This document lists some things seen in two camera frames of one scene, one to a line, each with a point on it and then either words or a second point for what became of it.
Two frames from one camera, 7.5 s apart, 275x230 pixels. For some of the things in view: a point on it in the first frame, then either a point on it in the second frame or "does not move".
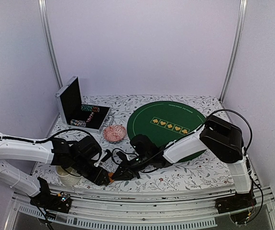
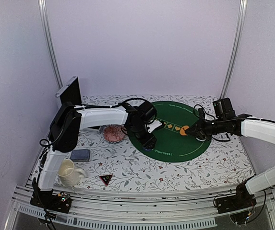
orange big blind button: (110, 175) -> (182, 130)
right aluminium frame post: (242, 18) does not move
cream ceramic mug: (68, 177) does not move
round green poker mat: (164, 121) does not move
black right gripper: (127, 174) -> (200, 132)
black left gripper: (98, 177) -> (147, 143)
